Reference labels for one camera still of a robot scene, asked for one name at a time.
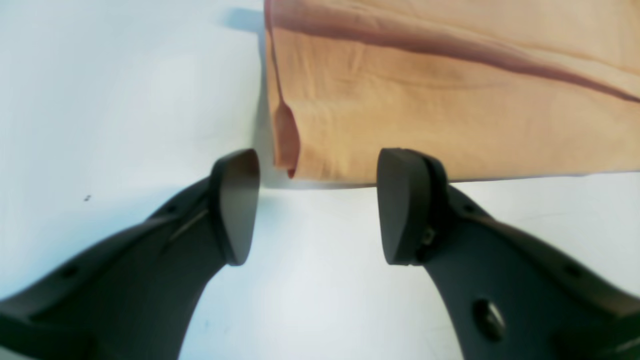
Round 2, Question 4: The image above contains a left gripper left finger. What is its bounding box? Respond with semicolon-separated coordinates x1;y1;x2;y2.
0;148;261;360

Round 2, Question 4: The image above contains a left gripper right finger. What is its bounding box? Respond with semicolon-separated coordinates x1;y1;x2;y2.
377;148;640;360

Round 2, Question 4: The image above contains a peach pink T-shirt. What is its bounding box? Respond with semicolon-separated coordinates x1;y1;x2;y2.
263;0;640;183

